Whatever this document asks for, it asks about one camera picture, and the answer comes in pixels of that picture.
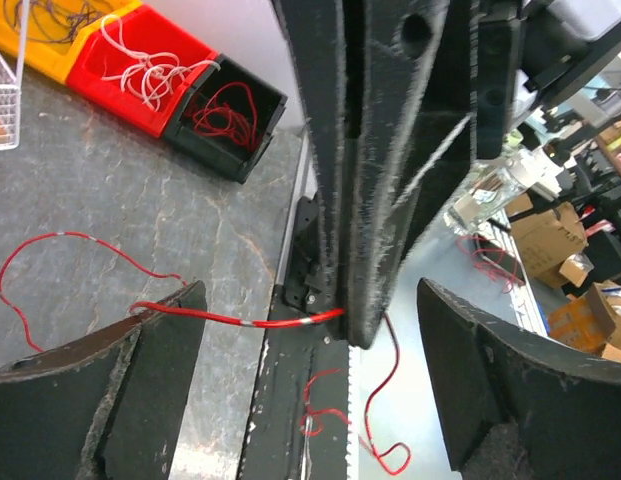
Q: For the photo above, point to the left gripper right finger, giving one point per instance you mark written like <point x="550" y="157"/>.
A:
<point x="513" y="404"/>

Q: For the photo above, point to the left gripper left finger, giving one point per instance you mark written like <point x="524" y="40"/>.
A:
<point x="106" y="406"/>

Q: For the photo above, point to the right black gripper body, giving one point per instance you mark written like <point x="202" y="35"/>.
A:
<point x="533" y="53"/>

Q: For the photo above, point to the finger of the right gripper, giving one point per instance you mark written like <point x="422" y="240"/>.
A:
<point x="316" y="34"/>
<point x="418" y="136"/>

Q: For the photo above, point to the cardboard boxes in background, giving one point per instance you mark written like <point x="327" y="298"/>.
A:
<point x="551" y="239"/>

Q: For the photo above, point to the black storage bin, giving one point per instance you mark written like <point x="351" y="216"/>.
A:
<point x="226" y="119"/>

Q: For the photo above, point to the red storage bin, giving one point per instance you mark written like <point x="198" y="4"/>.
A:
<point x="138" y="67"/>

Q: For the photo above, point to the yellow storage bin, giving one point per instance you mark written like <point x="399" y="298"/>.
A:
<point x="57" y="31"/>

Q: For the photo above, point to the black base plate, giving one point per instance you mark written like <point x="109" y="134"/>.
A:
<point x="293" y="429"/>

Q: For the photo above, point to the slotted cable duct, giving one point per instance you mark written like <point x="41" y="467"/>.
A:
<point x="353" y="415"/>

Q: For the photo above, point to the white wire shelf rack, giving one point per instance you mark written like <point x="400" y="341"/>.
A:
<point x="11" y="79"/>

